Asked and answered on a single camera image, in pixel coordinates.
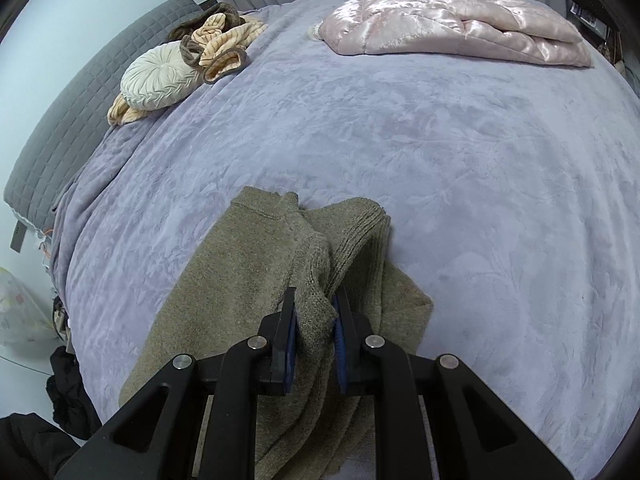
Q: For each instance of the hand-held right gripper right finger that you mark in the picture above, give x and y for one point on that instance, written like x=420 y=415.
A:
x=340 y=350

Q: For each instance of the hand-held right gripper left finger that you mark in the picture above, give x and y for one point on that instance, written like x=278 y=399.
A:
x=292 y=345

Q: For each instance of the olive brown knit sweater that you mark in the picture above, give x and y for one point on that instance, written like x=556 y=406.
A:
x=240 y=270

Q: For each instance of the lilac plush blanket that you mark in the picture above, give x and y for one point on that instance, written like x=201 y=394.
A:
x=450 y=185

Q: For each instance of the black cloth pile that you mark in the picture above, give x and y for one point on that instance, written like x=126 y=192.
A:
x=70 y=390

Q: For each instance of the white plastic bag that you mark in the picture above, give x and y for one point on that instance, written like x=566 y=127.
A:
x=22 y=310

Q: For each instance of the dark cloth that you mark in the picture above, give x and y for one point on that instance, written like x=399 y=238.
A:
x=30 y=450

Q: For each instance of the round cream pleated cushion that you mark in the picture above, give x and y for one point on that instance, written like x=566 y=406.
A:
x=160 y=77

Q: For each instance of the grey quilted headboard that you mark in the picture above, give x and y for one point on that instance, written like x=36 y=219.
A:
x=75 y=120

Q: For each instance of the pink satin padded jacket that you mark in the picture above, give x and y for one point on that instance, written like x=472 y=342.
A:
x=440 y=15

